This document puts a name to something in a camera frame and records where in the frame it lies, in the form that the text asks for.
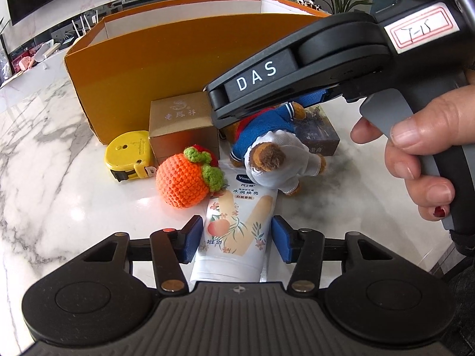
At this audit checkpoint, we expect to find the red crochet ball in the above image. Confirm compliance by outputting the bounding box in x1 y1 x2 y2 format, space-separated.
197 144 218 166

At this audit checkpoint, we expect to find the white marble TV console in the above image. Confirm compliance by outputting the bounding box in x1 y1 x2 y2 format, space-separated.
0 33 93 90

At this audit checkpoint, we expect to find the white tilted device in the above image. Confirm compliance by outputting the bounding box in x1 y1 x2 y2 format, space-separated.
35 42 62 60

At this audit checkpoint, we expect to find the orange cardboard box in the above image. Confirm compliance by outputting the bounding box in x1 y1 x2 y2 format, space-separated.
64 0 331 147

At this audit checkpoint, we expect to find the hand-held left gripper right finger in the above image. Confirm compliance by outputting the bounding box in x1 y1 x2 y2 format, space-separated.
272 215 396 293

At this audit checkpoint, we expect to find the white floral lotion tube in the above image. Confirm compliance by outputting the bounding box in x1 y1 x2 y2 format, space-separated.
190 172 279 282

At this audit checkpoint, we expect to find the person's right hand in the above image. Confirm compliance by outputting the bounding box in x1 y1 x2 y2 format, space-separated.
351 83 475 219

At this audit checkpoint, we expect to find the yellow tape measure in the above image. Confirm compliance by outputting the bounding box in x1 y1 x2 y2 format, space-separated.
104 131 156 182

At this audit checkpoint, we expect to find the dark picture card box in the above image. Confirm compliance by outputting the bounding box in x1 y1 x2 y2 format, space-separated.
293 104 340 156

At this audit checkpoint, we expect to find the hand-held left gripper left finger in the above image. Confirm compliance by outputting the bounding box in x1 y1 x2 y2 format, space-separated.
80 215 205 293

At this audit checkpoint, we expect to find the orange crochet fruit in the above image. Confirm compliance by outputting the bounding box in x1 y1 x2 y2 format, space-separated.
156 147 228 207

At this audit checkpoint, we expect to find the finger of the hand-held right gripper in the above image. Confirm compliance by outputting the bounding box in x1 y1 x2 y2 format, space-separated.
205 12 380 131

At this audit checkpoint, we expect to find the white router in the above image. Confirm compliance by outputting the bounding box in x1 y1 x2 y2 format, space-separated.
80 14 100 39

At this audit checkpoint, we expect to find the gold gift box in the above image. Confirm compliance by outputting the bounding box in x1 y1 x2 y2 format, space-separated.
148 92 220 167

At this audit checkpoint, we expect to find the brown teddy bear blue outfit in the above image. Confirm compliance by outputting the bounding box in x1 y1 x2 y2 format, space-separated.
223 91 335 197

